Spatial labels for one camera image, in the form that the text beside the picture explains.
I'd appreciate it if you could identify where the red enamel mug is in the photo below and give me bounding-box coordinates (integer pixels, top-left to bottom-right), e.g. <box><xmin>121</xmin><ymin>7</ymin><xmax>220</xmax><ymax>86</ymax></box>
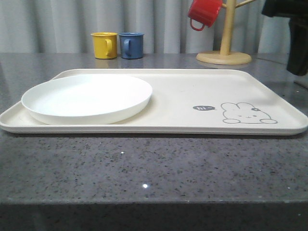
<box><xmin>188</xmin><ymin>0</ymin><xmax>223</xmax><ymax>31</ymax></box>

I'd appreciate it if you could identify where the wooden mug tree stand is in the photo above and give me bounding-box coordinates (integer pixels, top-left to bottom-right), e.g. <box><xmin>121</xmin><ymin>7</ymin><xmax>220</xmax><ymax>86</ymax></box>
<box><xmin>196</xmin><ymin>0</ymin><xmax>255</xmax><ymax>65</ymax></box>

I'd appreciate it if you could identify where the cream rabbit serving tray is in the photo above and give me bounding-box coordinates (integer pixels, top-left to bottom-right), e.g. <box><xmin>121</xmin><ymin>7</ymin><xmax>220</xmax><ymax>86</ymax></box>
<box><xmin>0</xmin><ymin>69</ymin><xmax>308</xmax><ymax>135</ymax></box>

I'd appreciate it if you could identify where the blue enamel mug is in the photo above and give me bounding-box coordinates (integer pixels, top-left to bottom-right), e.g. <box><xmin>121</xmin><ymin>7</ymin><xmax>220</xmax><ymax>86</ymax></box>
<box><xmin>119</xmin><ymin>32</ymin><xmax>144</xmax><ymax>59</ymax></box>

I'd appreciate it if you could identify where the white round plate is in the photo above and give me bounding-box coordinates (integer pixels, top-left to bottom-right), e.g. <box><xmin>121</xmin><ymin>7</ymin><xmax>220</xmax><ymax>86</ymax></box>
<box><xmin>21</xmin><ymin>74</ymin><xmax>153</xmax><ymax>125</ymax></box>

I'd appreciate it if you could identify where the yellow enamel mug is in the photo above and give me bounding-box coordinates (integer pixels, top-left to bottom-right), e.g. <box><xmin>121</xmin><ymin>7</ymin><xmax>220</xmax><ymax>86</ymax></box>
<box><xmin>91</xmin><ymin>32</ymin><xmax>118</xmax><ymax>59</ymax></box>

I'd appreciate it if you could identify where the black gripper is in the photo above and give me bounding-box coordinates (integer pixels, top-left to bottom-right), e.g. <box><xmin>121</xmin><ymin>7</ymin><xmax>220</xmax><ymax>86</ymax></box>
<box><xmin>262</xmin><ymin>0</ymin><xmax>308</xmax><ymax>76</ymax></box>

